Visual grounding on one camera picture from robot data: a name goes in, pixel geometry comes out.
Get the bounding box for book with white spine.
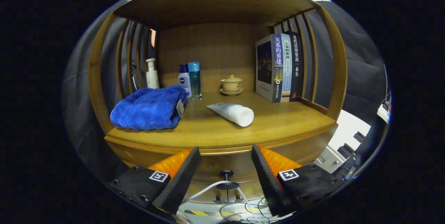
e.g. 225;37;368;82
281;33;296;102

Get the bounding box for book with blue spine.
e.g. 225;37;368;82
256;34;292;103

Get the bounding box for white side table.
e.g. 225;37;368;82
377;102;392;124

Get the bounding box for book with black spine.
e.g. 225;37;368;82
289;31;303;101

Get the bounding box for black equipment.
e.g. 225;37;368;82
334;131;366;180

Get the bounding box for wooden cabinet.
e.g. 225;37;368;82
88;0;348;217

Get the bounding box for white box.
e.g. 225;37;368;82
315;109;372;175

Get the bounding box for white cable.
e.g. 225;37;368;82
181;181;258;218

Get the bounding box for wooden countertop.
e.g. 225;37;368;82
105;90;338;155

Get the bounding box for white pump bottle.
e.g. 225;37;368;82
145;58;160;90

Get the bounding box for wooden drawer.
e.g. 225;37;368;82
105;127;338;200

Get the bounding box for tan lidded teacup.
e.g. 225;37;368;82
221;74;243;93

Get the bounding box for clear blue bottle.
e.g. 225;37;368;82
188;62;202;100

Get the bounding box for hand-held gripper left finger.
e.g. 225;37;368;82
107;147;201;216

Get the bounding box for white lotion bottle blue cap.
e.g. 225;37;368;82
178;64;192;98

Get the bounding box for black floor cables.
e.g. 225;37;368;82
218;197;279;224

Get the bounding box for white tube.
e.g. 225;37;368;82
206;102;254;127

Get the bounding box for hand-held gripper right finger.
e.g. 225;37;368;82
251;144;345;217

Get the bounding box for yellow black floor tape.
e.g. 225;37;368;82
184;209;244;218

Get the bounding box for blue towel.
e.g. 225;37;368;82
110;85;188;131

